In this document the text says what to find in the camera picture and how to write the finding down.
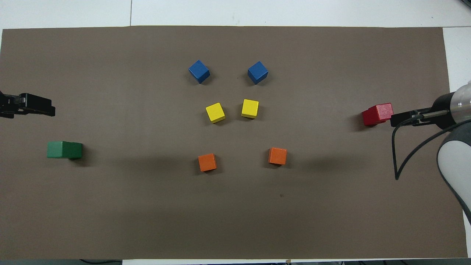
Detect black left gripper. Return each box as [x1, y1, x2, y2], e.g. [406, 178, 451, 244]
[0, 91, 56, 119]

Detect red wooden block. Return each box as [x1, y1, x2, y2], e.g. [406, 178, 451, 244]
[361, 110, 387, 127]
[366, 103, 394, 124]

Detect brown table mat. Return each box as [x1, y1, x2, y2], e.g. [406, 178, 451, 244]
[0, 26, 468, 260]

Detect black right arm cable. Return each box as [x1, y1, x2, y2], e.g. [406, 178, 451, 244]
[392, 117, 471, 181]

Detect blue wooden block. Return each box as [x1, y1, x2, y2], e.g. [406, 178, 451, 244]
[247, 61, 269, 85]
[188, 60, 210, 84]

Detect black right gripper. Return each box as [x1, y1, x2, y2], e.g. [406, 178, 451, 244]
[390, 92, 457, 130]

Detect yellow wooden block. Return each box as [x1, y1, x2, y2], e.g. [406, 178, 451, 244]
[241, 99, 259, 119]
[205, 102, 226, 124]

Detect black floor cable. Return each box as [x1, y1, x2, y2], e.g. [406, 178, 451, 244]
[79, 259, 123, 265]

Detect orange wooden block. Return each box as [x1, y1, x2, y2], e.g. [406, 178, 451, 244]
[198, 153, 217, 172]
[268, 147, 287, 165]

